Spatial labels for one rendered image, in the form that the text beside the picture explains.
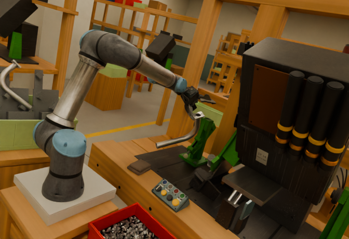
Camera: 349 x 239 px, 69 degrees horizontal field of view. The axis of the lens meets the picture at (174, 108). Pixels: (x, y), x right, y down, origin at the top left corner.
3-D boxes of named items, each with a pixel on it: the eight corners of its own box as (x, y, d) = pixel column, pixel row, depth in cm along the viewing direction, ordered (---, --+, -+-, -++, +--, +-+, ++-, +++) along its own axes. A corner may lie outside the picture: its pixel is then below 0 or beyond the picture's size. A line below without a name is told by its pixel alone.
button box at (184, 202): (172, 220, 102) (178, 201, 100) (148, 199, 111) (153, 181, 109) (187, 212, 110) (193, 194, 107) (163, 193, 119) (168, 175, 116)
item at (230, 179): (259, 209, 84) (263, 202, 83) (219, 183, 93) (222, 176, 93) (293, 180, 114) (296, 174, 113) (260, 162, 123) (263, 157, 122)
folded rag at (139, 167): (138, 176, 120) (139, 171, 119) (126, 168, 123) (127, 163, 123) (150, 170, 128) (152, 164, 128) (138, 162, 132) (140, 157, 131)
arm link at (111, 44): (122, 31, 89) (192, 78, 128) (105, 27, 95) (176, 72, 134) (109, 62, 89) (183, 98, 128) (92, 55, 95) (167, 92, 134)
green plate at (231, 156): (226, 175, 112) (253, 139, 103) (212, 162, 116) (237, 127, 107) (238, 170, 120) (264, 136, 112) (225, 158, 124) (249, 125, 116)
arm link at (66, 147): (57, 178, 88) (62, 143, 84) (41, 161, 96) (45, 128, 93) (89, 171, 97) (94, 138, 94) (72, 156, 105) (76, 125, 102)
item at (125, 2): (138, 92, 649) (160, 0, 591) (79, 65, 772) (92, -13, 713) (151, 91, 694) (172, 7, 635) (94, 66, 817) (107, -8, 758)
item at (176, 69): (172, 79, 991) (175, 68, 980) (156, 73, 1028) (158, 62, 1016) (186, 79, 1094) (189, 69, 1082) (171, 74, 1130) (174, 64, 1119)
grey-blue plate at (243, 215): (237, 235, 99) (249, 205, 96) (232, 231, 100) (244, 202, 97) (247, 225, 106) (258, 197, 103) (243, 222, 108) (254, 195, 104)
